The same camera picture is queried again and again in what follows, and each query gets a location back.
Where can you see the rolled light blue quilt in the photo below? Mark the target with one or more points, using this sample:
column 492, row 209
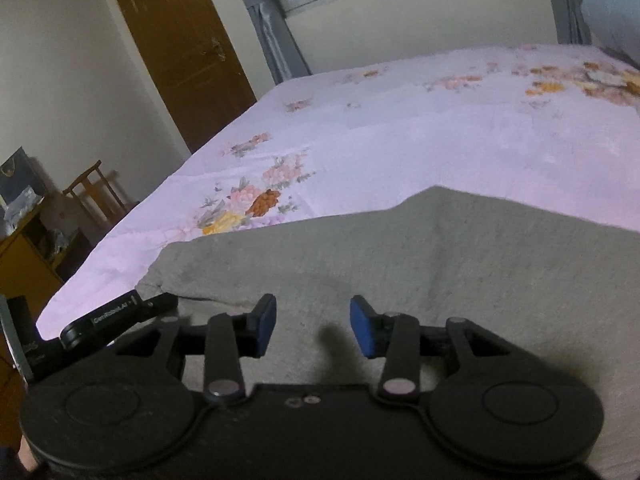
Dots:
column 612, row 20

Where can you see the yellow wooden cabinet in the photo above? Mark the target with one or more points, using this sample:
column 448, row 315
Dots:
column 20, row 270

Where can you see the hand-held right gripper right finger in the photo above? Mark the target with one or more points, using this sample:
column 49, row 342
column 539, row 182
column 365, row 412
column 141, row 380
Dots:
column 362, row 327

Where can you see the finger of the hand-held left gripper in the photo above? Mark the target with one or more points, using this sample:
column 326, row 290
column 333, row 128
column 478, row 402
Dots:
column 100, row 322

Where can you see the bed with pink floral sheet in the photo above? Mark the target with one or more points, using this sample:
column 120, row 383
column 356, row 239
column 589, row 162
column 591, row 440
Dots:
column 400, row 135

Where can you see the brown wooden door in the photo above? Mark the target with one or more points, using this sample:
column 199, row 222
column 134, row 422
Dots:
column 180, row 60

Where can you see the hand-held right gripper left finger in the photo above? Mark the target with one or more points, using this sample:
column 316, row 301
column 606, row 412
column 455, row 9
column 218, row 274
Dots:
column 264, row 325

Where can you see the grey curtain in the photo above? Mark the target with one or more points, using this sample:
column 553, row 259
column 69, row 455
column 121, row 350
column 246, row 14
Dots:
column 567, row 5
column 272, row 35

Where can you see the person's left forearm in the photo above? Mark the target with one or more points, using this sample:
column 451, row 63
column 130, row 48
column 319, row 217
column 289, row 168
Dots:
column 20, row 460

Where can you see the dark blue paper bag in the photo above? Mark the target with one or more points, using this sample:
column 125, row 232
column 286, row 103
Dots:
column 20, row 175

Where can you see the grey pants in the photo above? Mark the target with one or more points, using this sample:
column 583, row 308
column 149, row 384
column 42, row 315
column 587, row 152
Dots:
column 450, row 270

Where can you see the wooden chair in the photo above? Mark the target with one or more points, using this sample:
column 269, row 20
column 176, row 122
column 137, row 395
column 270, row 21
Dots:
column 95, row 195

